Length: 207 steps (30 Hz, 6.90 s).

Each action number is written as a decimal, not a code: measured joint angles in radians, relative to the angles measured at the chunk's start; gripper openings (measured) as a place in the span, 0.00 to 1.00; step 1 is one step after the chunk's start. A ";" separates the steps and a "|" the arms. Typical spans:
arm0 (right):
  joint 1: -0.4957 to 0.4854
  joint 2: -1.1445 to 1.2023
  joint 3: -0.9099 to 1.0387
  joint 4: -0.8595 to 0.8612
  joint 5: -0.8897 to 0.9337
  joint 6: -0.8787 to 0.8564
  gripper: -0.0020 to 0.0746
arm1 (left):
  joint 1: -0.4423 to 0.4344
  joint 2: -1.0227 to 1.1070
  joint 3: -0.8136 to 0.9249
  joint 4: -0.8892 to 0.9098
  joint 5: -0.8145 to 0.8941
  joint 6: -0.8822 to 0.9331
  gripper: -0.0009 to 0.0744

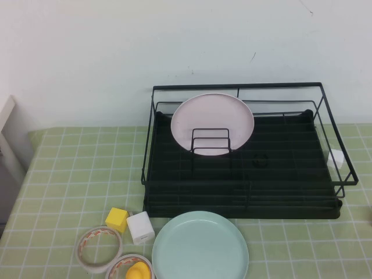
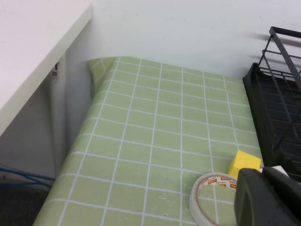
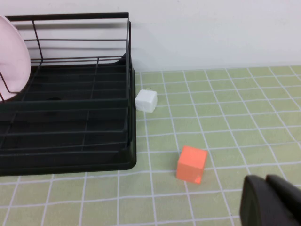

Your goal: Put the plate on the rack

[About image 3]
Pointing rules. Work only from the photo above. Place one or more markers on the black plastic drain tray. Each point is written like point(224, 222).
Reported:
point(70, 162)

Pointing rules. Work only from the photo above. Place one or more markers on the pink round plate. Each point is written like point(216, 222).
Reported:
point(11, 58)

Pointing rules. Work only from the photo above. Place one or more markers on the orange cube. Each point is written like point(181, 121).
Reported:
point(190, 164)

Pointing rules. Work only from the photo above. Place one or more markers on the white USB charger block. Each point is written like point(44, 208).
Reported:
point(145, 101)

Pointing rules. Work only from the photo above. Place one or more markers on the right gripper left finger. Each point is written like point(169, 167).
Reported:
point(258, 207)

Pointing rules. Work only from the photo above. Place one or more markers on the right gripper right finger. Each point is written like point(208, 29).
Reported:
point(289, 197)

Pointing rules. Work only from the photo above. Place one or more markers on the green checked tablecloth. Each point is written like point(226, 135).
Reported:
point(235, 117)

